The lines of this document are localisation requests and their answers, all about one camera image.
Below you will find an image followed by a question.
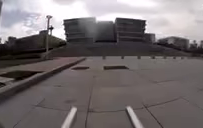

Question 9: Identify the wide dark stairway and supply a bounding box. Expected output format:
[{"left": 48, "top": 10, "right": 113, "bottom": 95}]
[{"left": 50, "top": 41, "right": 194, "bottom": 58}]

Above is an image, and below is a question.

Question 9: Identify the grey paved plaza ground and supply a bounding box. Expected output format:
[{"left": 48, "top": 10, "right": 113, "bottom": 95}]
[{"left": 0, "top": 55, "right": 203, "bottom": 128}]

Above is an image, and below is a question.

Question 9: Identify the large dark tiered building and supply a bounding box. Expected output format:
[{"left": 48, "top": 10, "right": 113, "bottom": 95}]
[{"left": 62, "top": 16, "right": 157, "bottom": 45}]

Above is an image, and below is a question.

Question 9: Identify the row of bollards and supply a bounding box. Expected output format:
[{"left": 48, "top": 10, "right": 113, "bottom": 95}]
[{"left": 101, "top": 55, "right": 187, "bottom": 61}]

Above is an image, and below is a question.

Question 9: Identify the lamp pole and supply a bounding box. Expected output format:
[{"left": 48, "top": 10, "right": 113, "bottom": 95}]
[{"left": 44, "top": 14, "right": 55, "bottom": 60}]

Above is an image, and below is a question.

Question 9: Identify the raised paved terrace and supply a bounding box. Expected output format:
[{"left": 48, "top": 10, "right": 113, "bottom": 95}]
[{"left": 0, "top": 56, "right": 85, "bottom": 94}]

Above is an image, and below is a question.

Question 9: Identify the robot's own part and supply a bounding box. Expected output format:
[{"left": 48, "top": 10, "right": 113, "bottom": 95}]
[
  {"left": 60, "top": 106, "right": 78, "bottom": 128},
  {"left": 125, "top": 106, "right": 144, "bottom": 128}
]

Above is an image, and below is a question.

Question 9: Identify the low dark building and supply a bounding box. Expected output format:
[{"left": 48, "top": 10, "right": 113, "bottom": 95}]
[{"left": 5, "top": 29, "right": 67, "bottom": 54}]

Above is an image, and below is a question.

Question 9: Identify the low pale building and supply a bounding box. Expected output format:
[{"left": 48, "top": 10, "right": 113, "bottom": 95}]
[{"left": 157, "top": 36, "right": 191, "bottom": 50}]

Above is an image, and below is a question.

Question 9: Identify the grey concrete kerb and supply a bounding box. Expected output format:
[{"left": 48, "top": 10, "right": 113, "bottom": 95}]
[{"left": 0, "top": 57, "right": 87, "bottom": 108}]

